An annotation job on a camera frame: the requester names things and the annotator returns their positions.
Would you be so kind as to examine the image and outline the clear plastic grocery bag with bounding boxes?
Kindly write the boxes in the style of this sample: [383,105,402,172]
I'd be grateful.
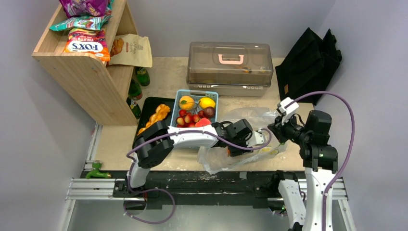
[198,107,287,174]

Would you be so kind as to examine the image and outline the dark green tray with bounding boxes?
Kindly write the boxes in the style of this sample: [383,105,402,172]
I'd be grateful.
[131,97,175,149]

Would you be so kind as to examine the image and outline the purple snack bag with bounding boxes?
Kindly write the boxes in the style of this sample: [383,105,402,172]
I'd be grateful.
[59,0,111,18]

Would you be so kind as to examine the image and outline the light blue plastic basket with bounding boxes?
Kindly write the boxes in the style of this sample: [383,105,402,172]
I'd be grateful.
[170,89,219,150]

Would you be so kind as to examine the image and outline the orange green mango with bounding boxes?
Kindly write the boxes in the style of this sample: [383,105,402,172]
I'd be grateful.
[195,118,212,128]

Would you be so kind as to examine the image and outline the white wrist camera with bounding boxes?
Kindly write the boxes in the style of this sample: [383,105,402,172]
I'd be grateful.
[277,97,299,125]
[246,131,265,147]

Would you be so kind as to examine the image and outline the black table front rail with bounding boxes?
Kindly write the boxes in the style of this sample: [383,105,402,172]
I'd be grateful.
[79,170,304,211]

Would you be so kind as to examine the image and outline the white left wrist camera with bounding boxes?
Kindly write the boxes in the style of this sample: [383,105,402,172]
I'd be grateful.
[246,131,265,147]

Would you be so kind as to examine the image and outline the red lychee bunch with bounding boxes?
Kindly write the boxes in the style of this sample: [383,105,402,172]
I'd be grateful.
[176,109,204,128]

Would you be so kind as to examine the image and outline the wooden shelf unit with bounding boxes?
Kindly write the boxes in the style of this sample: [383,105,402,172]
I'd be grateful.
[31,0,140,126]

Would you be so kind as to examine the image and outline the green glass bottle red label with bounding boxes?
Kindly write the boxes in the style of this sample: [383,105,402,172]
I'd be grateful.
[128,79,143,101]

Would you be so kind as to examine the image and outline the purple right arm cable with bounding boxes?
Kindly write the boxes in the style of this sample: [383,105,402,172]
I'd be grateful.
[287,91,356,231]

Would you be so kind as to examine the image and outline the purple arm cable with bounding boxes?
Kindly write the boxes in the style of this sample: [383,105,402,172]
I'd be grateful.
[122,128,273,224]
[287,91,356,231]

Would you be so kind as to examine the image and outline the black fabric tote bag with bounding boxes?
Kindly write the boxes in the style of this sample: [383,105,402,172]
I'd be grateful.
[275,28,342,100]

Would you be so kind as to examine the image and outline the orange twisted bread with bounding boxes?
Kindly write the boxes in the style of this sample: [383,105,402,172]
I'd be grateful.
[137,104,170,135]

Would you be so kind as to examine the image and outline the aluminium frame rail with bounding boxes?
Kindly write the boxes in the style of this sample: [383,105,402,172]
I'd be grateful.
[59,124,356,231]

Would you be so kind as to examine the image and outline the pink box handle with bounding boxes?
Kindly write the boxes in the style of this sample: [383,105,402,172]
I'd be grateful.
[218,54,245,65]

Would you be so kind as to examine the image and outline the Fox's candy bag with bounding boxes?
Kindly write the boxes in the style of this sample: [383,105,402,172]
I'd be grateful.
[64,28,110,62]

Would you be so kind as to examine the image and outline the beige cassava chips bag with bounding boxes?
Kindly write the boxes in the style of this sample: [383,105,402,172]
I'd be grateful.
[109,34,153,68]

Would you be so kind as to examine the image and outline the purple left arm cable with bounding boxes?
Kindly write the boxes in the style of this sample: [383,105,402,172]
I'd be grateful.
[122,128,273,224]

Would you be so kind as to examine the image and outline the teal snack bag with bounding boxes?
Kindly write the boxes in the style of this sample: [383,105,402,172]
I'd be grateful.
[49,15,111,31]

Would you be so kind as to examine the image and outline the smoky clear storage box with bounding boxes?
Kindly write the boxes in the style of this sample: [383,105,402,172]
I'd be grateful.
[186,42,274,97]

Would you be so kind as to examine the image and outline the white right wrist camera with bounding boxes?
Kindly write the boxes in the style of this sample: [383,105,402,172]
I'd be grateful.
[277,97,299,125]

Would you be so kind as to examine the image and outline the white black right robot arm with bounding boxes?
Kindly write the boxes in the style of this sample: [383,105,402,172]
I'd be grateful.
[266,110,338,231]

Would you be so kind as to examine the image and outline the dark brown fruit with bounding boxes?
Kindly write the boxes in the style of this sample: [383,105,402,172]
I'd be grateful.
[203,106,216,118]

